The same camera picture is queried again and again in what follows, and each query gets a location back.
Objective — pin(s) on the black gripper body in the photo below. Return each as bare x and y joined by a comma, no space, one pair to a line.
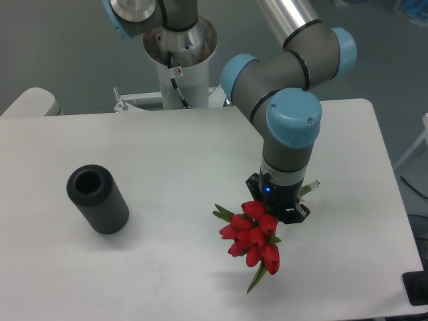
278,197

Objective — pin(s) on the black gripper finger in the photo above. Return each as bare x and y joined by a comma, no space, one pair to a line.
297,214
254,186

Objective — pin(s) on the red tulip bouquet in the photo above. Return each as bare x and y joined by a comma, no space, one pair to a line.
253,233

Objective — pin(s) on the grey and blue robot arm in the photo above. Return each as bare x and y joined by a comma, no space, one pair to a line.
274,96

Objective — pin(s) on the dark grey ribbed vase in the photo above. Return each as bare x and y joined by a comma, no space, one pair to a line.
93,190

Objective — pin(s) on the black device at table edge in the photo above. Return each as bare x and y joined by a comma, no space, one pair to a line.
416,287

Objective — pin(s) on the white chair seat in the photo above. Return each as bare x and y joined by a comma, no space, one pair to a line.
34,102

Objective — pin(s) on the blue items in clear bag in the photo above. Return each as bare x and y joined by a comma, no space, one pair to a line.
414,11

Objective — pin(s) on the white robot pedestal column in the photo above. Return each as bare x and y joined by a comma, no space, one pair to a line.
182,63

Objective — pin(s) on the white frame at right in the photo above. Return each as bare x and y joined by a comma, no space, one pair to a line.
415,150

